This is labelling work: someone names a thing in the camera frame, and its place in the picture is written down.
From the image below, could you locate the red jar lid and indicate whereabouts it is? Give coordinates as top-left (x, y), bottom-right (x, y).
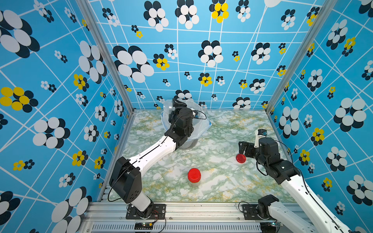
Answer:
top-left (236, 153), bottom-right (246, 164)

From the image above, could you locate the red-lid jar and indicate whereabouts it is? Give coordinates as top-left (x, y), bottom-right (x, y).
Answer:
top-left (161, 100), bottom-right (175, 123)
top-left (187, 168), bottom-right (202, 186)

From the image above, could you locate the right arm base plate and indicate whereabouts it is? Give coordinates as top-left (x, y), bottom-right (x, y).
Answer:
top-left (239, 204), bottom-right (276, 221)

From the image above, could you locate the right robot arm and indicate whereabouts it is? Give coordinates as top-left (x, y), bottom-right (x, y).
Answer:
top-left (239, 137), bottom-right (351, 233)

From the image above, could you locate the circuit board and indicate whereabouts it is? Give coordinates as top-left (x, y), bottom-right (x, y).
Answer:
top-left (134, 222), bottom-right (153, 231)
top-left (260, 222), bottom-right (283, 233)

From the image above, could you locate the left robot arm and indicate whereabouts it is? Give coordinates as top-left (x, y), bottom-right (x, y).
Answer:
top-left (109, 100), bottom-right (198, 218)

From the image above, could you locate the left circuit board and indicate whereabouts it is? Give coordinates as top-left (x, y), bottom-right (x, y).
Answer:
top-left (134, 222), bottom-right (153, 231)

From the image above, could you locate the white bin liner bag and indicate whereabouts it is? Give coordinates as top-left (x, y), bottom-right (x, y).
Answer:
top-left (161, 97), bottom-right (212, 141)

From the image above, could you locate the aluminium corner post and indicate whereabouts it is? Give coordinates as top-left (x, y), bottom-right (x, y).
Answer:
top-left (76, 0), bottom-right (134, 115)
top-left (265, 0), bottom-right (337, 115)

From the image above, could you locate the right aluminium corner post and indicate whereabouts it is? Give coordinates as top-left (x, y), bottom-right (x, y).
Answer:
top-left (265, 0), bottom-right (337, 115)

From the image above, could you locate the right circuit board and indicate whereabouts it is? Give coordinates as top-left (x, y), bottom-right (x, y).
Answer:
top-left (260, 222), bottom-right (283, 233)

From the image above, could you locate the aluminium front rail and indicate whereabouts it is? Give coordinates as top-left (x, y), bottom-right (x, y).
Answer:
top-left (78, 201), bottom-right (333, 233)

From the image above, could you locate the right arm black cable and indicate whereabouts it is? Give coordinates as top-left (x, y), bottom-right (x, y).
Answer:
top-left (255, 139), bottom-right (347, 233)

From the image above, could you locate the left aluminium corner post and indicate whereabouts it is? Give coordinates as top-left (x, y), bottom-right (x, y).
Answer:
top-left (76, 0), bottom-right (134, 115)

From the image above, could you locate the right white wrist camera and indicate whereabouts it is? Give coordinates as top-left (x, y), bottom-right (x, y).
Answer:
top-left (254, 129), bottom-right (267, 148)

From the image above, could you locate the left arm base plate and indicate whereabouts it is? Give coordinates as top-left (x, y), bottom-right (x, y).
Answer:
top-left (126, 203), bottom-right (167, 220)

